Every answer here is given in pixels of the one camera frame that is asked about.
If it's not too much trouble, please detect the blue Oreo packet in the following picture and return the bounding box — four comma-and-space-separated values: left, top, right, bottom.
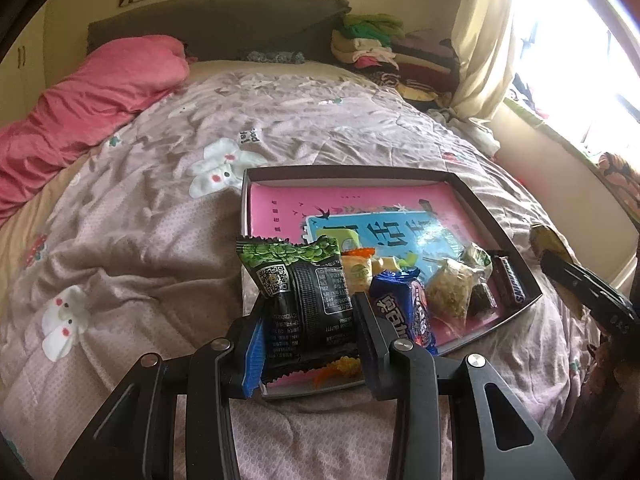
369, 268, 438, 356

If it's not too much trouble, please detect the black green snack packet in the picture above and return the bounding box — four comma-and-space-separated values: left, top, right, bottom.
236, 235, 357, 382

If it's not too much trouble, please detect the clear fluffy pastry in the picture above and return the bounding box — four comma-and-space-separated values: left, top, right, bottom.
425, 259, 484, 333

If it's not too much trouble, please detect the orange cracker packet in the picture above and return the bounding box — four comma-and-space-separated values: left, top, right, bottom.
309, 246, 377, 391

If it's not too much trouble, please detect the yellow Alpenliebe wrapper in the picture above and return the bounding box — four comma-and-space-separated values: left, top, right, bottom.
528, 221, 586, 321

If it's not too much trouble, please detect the small dark brown candy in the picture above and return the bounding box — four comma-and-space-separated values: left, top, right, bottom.
468, 282, 498, 320

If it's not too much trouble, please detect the Snickers bar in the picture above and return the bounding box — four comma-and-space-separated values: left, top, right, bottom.
488, 250, 526, 310

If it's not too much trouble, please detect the light green yellow candy pack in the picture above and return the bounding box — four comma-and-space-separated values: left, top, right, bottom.
340, 229, 418, 278

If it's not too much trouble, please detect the green label round pastry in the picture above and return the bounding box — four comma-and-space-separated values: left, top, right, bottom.
460, 243, 492, 280

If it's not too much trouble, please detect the right hand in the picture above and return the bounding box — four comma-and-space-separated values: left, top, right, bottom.
587, 334, 639, 414

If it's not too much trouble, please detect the pink and blue book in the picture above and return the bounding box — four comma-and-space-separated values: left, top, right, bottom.
246, 180, 501, 391

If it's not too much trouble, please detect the dark shallow cardboard tray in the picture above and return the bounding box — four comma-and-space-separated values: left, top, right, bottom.
238, 164, 544, 401

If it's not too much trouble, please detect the orange patterned cushion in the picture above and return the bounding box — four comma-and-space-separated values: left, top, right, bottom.
598, 152, 640, 222

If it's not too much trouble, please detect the lilac floral quilt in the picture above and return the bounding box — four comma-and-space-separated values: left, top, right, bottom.
1, 73, 597, 479

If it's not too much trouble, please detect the stack of folded clothes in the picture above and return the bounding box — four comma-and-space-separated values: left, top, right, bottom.
331, 13, 459, 112

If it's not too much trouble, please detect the dark patterned pillow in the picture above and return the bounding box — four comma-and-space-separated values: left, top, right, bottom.
243, 51, 306, 65

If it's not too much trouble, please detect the pink duvet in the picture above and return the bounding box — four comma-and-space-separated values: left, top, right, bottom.
1, 35, 190, 221

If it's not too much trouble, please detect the cream curtain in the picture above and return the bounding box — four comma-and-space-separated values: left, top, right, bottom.
451, 0, 516, 120

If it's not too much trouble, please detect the dark grey headboard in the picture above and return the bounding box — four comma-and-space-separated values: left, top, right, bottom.
87, 0, 350, 64

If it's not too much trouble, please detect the cream wardrobe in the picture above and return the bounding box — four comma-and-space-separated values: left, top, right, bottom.
0, 9, 46, 126

